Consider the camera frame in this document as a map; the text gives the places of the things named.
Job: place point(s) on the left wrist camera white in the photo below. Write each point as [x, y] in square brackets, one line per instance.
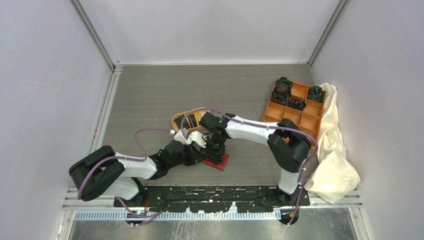
[180, 136]

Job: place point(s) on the orange oval card tray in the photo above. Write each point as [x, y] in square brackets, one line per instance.
[190, 119]

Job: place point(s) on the rolled dark patterned belt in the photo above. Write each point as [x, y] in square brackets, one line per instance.
[284, 82]

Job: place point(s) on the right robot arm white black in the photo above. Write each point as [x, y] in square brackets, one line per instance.
[288, 146]

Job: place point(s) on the rolled green dark belt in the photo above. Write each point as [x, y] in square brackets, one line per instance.
[316, 94]

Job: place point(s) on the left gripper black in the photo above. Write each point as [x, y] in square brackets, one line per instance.
[194, 155]

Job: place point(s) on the cream cloth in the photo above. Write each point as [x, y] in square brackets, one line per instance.
[335, 176]

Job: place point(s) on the orange compartment organizer tray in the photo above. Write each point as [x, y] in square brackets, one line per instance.
[304, 113]

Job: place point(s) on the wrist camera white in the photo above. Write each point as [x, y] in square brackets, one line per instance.
[180, 136]
[196, 137]

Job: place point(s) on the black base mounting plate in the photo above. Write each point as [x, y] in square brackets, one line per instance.
[217, 199]

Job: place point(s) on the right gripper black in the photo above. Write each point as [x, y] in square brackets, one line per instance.
[215, 156]

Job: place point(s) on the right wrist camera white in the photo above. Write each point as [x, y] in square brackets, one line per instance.
[196, 137]

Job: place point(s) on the rolled black belt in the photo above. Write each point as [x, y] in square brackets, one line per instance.
[281, 95]

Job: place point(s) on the red card holder wallet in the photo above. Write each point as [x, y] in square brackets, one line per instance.
[219, 166]

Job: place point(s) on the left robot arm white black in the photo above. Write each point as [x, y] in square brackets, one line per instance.
[109, 173]

